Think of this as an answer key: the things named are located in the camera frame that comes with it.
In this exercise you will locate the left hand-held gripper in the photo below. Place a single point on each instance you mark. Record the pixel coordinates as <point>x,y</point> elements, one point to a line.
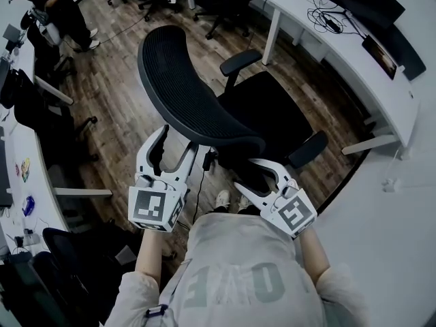
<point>148,204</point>

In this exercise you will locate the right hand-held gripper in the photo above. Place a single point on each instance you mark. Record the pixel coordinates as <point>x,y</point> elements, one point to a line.
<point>294,215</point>

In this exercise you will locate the black mesh office chair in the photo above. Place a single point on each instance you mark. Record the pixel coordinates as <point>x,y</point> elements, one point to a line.
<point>177,90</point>

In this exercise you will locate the person's right forearm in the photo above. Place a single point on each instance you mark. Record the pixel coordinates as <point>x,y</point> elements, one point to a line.
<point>313,254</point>

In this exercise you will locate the person's left forearm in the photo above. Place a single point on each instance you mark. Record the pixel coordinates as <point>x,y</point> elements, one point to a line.
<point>149,254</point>

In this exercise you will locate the person's right white shoe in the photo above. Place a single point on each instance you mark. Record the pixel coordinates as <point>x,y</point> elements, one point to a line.
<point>243,201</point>

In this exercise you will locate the person's white shoe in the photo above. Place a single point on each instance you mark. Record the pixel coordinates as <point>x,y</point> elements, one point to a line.
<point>243,201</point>
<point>223,198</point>

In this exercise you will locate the person's black trousers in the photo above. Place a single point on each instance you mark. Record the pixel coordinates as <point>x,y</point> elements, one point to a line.
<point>248,210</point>

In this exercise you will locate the person's left white shoe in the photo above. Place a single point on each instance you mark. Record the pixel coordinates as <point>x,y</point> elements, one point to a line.
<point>223,198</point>

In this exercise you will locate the person's grey printed t-shirt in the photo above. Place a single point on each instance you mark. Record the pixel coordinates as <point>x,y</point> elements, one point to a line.
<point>238,278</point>

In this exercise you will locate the white long desk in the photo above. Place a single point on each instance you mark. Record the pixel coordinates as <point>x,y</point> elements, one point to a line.
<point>30,148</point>

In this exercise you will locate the colourful sticker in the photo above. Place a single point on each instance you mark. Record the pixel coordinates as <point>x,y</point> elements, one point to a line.
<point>25,169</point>

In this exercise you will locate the small blue object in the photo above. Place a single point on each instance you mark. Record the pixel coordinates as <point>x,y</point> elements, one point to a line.
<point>28,205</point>

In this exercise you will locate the white curved desk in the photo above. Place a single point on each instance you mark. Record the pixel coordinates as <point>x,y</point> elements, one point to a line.
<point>391,102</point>

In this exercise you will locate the black flat screen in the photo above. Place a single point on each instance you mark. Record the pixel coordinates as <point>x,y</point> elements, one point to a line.
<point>4,175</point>

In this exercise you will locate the white rounded object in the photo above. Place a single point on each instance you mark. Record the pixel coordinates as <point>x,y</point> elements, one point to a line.
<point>54,36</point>

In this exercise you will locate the black tablet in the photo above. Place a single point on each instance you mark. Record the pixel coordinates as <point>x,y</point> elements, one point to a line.
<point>379,57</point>

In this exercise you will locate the black power brick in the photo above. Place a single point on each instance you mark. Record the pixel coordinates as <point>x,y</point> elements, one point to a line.
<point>332,24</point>

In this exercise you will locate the small white charger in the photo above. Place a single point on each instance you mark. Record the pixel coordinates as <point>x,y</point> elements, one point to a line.
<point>401,68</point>

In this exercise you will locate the black desk divider panel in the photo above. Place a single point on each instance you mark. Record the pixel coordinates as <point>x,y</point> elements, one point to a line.
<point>408,53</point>

